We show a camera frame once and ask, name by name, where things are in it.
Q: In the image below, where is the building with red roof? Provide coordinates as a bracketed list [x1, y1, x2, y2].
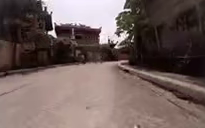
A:
[54, 22, 103, 63]

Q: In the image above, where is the dark wall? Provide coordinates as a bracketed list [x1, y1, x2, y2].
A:
[139, 0, 205, 80]

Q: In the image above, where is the hedge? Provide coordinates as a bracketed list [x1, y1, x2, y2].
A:
[51, 37, 78, 65]

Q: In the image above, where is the brown wall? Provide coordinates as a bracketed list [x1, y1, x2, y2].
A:
[0, 37, 54, 75]

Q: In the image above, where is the raised concrete kerb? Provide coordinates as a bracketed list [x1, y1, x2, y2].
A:
[117, 60, 205, 110]

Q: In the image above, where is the group of green trees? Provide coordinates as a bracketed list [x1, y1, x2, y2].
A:
[114, 0, 164, 66]

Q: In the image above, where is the grey concrete road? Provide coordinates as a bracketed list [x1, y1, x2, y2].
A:
[0, 60, 205, 128]

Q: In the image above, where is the group of dark trees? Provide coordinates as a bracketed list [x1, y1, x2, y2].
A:
[0, 0, 55, 44]

